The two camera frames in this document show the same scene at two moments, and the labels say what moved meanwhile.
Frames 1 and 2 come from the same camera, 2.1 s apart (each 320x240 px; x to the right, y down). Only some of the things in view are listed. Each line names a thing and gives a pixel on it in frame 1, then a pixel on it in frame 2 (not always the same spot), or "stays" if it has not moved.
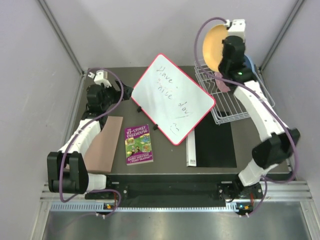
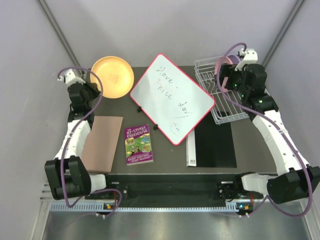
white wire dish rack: (226, 106) stays
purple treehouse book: (138, 145) stays
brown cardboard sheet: (100, 153) stays
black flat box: (210, 144) stays
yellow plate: (212, 44) -> (117, 75)
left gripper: (127, 92) -> (93, 86)
